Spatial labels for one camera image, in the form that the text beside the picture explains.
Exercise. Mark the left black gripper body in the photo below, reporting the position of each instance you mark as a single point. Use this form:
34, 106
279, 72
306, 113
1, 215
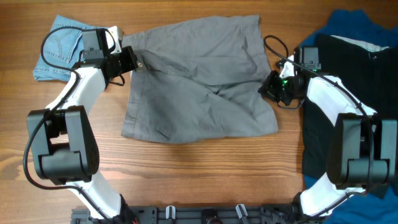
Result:
124, 61

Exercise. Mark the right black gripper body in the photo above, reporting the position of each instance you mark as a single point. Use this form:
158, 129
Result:
280, 88

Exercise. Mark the grey cotton shorts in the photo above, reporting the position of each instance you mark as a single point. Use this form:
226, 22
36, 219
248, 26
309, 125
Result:
199, 80

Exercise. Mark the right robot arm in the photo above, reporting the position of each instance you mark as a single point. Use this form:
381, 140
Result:
362, 153

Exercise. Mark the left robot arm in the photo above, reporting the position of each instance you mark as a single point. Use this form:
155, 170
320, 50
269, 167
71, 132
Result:
62, 152

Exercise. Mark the light grey garment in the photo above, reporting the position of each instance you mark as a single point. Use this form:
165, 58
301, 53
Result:
365, 45

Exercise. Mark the blue shirt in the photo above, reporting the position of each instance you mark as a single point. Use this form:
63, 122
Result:
372, 78

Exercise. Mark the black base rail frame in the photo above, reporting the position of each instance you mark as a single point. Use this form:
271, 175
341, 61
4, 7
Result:
264, 214

